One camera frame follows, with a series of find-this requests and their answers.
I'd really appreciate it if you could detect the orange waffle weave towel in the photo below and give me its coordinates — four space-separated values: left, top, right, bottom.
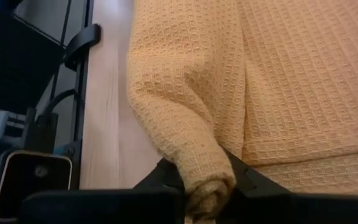
126 0 358 224

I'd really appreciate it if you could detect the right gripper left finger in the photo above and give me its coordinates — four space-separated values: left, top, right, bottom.
19 157 186 224

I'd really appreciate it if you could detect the black camera silver rim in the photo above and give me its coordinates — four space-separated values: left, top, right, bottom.
0 150 73 223

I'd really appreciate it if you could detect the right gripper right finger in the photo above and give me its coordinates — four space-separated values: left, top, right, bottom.
215 147 358 224

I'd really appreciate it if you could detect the black camera cable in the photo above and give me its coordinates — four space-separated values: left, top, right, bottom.
23 89 78 153

